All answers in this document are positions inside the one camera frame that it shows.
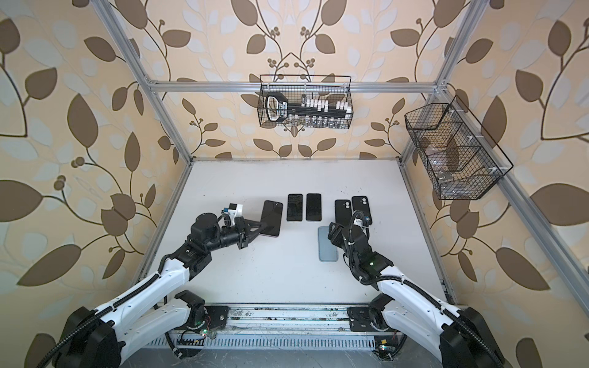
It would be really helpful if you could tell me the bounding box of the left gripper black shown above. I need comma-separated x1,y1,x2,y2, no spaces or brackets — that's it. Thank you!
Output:
204,218,268,256

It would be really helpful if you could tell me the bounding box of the phone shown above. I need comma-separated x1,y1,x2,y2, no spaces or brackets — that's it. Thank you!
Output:
305,193,322,222
260,200,284,238
286,193,303,222

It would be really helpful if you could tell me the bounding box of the light blue phone case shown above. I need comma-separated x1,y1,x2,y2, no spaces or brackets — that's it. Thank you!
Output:
318,226,338,262

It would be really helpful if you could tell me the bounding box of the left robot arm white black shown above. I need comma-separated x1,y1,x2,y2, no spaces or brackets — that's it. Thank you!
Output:
38,212,267,367

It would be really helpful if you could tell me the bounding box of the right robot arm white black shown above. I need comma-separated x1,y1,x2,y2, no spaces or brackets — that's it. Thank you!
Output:
328,211,506,367

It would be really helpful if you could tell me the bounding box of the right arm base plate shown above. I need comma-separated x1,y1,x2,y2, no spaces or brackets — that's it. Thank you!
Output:
347,306,404,335

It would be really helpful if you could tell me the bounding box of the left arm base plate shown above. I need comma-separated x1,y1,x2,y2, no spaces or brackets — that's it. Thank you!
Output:
176,305,230,332

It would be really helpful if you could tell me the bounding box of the right wire basket black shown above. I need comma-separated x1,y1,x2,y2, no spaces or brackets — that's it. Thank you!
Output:
404,96,514,200

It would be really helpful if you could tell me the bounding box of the wire basket black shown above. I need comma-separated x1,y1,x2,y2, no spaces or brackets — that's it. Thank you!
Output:
404,96,514,200
257,73,354,130

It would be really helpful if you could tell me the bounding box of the back wire basket black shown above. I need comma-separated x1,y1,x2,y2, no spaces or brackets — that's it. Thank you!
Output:
257,73,354,130

